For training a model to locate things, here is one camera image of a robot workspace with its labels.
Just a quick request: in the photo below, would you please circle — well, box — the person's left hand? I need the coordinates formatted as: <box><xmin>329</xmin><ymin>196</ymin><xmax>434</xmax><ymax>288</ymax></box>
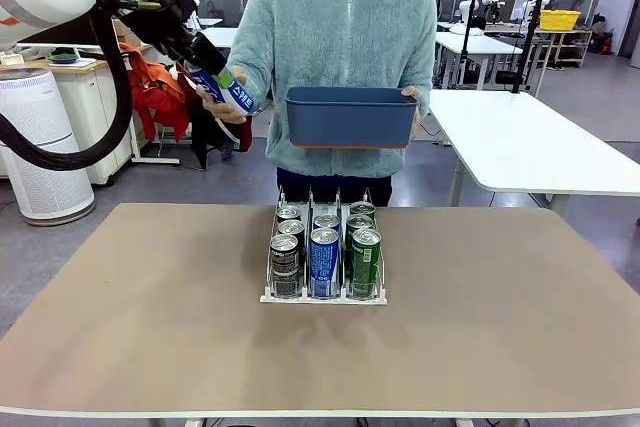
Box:
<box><xmin>401</xmin><ymin>85</ymin><xmax>424</xmax><ymax>141</ymax></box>

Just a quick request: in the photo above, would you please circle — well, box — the orange jacket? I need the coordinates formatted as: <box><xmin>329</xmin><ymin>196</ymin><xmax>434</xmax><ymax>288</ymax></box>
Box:
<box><xmin>119</xmin><ymin>42</ymin><xmax>192</xmax><ymax>143</ymax></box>

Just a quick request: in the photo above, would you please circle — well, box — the blue plastic bin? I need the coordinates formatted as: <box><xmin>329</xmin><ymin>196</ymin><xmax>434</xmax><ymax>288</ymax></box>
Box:
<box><xmin>284</xmin><ymin>86</ymin><xmax>419</xmax><ymax>150</ymax></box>

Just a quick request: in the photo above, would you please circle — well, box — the white metal stand frame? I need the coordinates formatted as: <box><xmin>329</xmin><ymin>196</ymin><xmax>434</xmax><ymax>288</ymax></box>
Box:
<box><xmin>122</xmin><ymin>89</ymin><xmax>181</xmax><ymax>167</ymax></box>

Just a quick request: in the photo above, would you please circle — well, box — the person's right hand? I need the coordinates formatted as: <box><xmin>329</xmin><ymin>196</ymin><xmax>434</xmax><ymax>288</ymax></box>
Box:
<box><xmin>201</xmin><ymin>67</ymin><xmax>250</xmax><ymax>124</ymax></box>

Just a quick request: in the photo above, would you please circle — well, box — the yellow plastic crate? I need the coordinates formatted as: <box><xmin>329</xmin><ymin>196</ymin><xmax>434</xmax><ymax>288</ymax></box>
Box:
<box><xmin>539</xmin><ymin>9</ymin><xmax>583</xmax><ymax>31</ymax></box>

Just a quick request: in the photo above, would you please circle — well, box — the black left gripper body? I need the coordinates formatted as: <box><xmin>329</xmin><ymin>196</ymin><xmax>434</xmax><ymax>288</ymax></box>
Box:
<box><xmin>130</xmin><ymin>1</ymin><xmax>227</xmax><ymax>79</ymax></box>

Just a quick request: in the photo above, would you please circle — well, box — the clear plastic can dispenser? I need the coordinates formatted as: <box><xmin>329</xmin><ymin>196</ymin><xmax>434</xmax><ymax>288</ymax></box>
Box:
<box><xmin>258</xmin><ymin>185</ymin><xmax>389</xmax><ymax>306</ymax></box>

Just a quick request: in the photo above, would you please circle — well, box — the green dish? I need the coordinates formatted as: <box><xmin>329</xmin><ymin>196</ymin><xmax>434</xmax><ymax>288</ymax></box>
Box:
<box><xmin>50</xmin><ymin>49</ymin><xmax>81</xmax><ymax>67</ymax></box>

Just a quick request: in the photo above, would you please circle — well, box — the large white side table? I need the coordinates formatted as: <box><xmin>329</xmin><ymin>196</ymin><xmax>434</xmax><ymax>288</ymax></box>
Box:
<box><xmin>428</xmin><ymin>89</ymin><xmax>640</xmax><ymax>213</ymax></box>

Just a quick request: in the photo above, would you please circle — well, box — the black and red jacket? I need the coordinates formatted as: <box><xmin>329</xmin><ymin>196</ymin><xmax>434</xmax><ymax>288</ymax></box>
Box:
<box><xmin>174</xmin><ymin>61</ymin><xmax>254</xmax><ymax>171</ymax></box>

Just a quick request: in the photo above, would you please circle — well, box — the person's left forearm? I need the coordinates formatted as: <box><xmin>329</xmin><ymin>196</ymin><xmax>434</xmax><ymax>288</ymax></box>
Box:
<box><xmin>412</xmin><ymin>71</ymin><xmax>439</xmax><ymax>121</ymax></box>

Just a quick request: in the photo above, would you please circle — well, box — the blue beverage can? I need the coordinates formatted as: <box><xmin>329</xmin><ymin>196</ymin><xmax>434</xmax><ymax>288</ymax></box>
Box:
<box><xmin>192</xmin><ymin>66</ymin><xmax>259</xmax><ymax>118</ymax></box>
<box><xmin>308</xmin><ymin>227</ymin><xmax>341</xmax><ymax>298</ymax></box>
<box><xmin>312</xmin><ymin>213</ymin><xmax>342</xmax><ymax>236</ymax></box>

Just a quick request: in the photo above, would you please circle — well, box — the white background table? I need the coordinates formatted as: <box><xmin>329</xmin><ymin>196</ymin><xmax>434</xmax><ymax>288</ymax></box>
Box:
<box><xmin>434</xmin><ymin>30</ymin><xmax>524</xmax><ymax>91</ymax></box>
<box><xmin>199</xmin><ymin>26</ymin><xmax>242</xmax><ymax>61</ymax></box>

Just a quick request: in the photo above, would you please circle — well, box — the white air purifier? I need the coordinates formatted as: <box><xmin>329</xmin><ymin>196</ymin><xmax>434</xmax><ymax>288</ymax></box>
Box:
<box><xmin>0</xmin><ymin>66</ymin><xmax>96</xmax><ymax>227</ymax></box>

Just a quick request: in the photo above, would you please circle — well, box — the black left arm hose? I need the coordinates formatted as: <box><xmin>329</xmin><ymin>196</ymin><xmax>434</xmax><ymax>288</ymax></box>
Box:
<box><xmin>0</xmin><ymin>0</ymin><xmax>135</xmax><ymax>171</ymax></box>

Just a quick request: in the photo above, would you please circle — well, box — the person in teal fleece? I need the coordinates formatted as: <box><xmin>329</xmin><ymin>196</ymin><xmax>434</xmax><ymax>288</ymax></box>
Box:
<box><xmin>227</xmin><ymin>0</ymin><xmax>439</xmax><ymax>208</ymax></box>

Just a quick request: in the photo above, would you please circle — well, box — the person's right forearm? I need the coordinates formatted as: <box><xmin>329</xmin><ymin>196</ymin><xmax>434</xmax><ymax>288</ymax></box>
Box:
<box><xmin>227</xmin><ymin>46</ymin><xmax>276</xmax><ymax>113</ymax></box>

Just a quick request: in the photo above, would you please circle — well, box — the wooden shelf frame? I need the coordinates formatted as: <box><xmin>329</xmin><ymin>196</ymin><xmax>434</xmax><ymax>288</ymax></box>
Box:
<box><xmin>537</xmin><ymin>26</ymin><xmax>594</xmax><ymax>69</ymax></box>

